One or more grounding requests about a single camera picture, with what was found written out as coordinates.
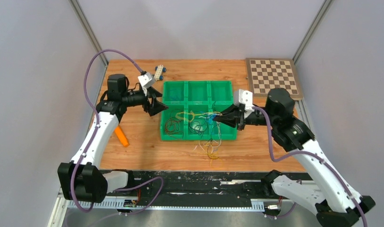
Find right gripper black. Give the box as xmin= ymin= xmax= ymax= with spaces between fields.
xmin=212 ymin=103 xmax=277 ymax=131

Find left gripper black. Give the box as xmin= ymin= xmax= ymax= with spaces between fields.
xmin=122 ymin=86 xmax=169 ymax=116

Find red wire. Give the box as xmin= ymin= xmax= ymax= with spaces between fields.
xmin=164 ymin=116 xmax=185 ymax=140

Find multicolour cable bundle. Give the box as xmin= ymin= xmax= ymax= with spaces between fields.
xmin=174 ymin=109 xmax=225 ymax=160

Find black wire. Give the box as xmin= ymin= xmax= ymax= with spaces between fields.
xmin=188 ymin=112 xmax=210 ymax=137

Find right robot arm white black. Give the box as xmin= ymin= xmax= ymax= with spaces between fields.
xmin=214 ymin=88 xmax=375 ymax=227

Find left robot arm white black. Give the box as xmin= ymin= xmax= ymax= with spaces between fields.
xmin=58 ymin=71 xmax=168 ymax=203

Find white blue toy car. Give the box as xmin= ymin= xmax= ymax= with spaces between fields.
xmin=154 ymin=64 xmax=166 ymax=81

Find green six-compartment tray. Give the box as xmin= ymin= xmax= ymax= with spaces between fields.
xmin=160 ymin=80 xmax=237 ymax=141

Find orange plastic carrot toy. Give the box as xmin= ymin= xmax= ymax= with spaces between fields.
xmin=114 ymin=126 xmax=129 ymax=147

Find wooden chessboard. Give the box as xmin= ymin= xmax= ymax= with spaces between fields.
xmin=245 ymin=58 xmax=303 ymax=101

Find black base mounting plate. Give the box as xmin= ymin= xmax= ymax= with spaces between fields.
xmin=110 ymin=171 xmax=279 ymax=208

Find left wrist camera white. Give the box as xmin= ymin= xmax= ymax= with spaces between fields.
xmin=137 ymin=72 xmax=156 ymax=96

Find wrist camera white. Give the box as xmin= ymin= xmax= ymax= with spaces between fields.
xmin=137 ymin=72 xmax=156 ymax=96
xmin=233 ymin=89 xmax=254 ymax=114

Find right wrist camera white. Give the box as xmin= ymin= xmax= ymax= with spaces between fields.
xmin=233 ymin=89 xmax=254 ymax=114

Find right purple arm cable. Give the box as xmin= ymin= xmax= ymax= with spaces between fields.
xmin=253 ymin=105 xmax=369 ymax=227

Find slotted grey cable duct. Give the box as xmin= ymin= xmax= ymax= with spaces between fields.
xmin=66 ymin=197 xmax=265 ymax=212

